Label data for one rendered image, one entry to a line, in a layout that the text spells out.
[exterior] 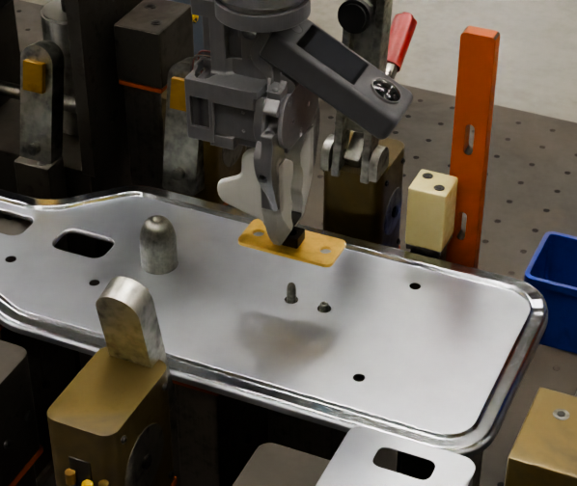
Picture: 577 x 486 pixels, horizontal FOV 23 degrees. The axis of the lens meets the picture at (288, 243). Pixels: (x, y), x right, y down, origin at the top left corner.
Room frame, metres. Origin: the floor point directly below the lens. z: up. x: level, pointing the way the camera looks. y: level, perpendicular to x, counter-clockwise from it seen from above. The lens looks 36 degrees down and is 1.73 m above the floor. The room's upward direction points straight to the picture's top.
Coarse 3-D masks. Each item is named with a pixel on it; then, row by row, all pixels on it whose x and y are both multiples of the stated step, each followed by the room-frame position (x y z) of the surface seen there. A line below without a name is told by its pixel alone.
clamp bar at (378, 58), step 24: (360, 0) 1.06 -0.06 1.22; (384, 0) 1.07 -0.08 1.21; (360, 24) 1.05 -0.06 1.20; (384, 24) 1.07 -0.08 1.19; (360, 48) 1.08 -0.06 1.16; (384, 48) 1.07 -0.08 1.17; (384, 72) 1.07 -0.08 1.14; (336, 120) 1.07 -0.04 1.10; (336, 144) 1.06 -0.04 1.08; (336, 168) 1.06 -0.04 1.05
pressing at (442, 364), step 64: (0, 192) 1.10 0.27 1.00; (128, 192) 1.10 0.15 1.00; (0, 256) 1.00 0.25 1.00; (64, 256) 1.00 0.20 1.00; (128, 256) 1.00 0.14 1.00; (192, 256) 1.00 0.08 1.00; (256, 256) 1.00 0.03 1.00; (384, 256) 1.00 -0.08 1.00; (0, 320) 0.92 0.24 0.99; (64, 320) 0.91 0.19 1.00; (192, 320) 0.91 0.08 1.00; (256, 320) 0.91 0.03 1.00; (320, 320) 0.91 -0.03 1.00; (384, 320) 0.91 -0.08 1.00; (448, 320) 0.91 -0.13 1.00; (512, 320) 0.91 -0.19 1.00; (192, 384) 0.84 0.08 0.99; (256, 384) 0.83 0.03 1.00; (320, 384) 0.83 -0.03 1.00; (384, 384) 0.83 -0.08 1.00; (448, 384) 0.83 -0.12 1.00; (512, 384) 0.83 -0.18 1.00; (448, 448) 0.76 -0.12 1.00
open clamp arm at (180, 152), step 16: (176, 64) 1.16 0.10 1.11; (176, 80) 1.14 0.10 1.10; (176, 96) 1.14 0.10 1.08; (176, 112) 1.15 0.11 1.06; (176, 128) 1.14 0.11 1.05; (176, 144) 1.14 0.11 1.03; (192, 144) 1.13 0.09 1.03; (176, 160) 1.13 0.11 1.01; (192, 160) 1.13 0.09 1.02; (176, 176) 1.12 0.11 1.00; (192, 176) 1.13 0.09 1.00; (192, 192) 1.12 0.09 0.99
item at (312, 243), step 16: (256, 224) 0.96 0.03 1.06; (240, 240) 0.94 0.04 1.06; (256, 240) 0.94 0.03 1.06; (288, 240) 0.93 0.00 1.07; (304, 240) 0.94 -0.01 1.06; (320, 240) 0.94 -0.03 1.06; (336, 240) 0.94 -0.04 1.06; (288, 256) 0.92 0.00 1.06; (304, 256) 0.91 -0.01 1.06; (320, 256) 0.91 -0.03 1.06; (336, 256) 0.91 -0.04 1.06
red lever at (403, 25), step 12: (396, 24) 1.16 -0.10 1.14; (408, 24) 1.16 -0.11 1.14; (396, 36) 1.15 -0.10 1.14; (408, 36) 1.16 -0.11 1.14; (396, 48) 1.14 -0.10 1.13; (396, 60) 1.13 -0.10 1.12; (396, 72) 1.13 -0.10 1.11; (360, 132) 1.08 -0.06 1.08; (360, 144) 1.07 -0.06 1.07; (348, 156) 1.06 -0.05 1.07; (360, 156) 1.06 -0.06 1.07
